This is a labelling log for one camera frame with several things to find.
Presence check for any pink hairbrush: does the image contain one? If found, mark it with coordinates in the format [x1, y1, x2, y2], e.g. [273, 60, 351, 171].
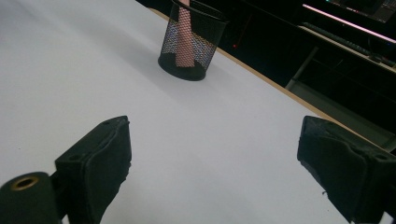
[175, 0, 197, 69]

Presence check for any white metal desk frame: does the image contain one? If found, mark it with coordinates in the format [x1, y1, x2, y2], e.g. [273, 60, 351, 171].
[284, 46, 396, 152]

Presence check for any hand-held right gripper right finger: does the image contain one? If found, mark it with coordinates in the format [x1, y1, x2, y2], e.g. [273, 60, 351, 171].
[296, 115, 396, 224]

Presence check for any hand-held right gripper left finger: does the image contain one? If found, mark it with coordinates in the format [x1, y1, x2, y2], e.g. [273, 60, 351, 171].
[54, 115, 133, 224]

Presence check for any monitor with pink lit edge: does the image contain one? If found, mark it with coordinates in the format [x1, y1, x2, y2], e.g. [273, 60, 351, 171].
[302, 0, 396, 45]

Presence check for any black keyboard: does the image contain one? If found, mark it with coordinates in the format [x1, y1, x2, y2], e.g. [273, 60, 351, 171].
[301, 21, 396, 68]

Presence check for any black mesh pen holder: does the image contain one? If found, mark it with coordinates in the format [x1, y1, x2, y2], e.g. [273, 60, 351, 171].
[157, 0, 231, 82]

